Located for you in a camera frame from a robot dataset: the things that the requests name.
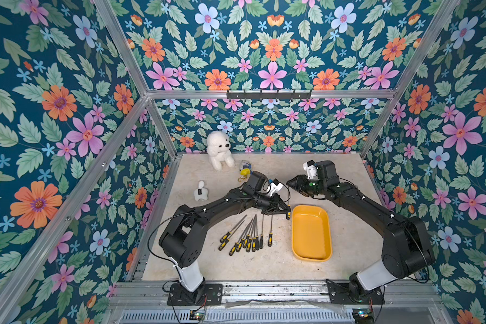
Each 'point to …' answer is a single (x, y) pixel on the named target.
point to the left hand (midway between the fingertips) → (291, 210)
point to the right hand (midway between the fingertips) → (289, 183)
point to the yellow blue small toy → (245, 170)
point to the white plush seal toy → (219, 150)
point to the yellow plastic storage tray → (311, 237)
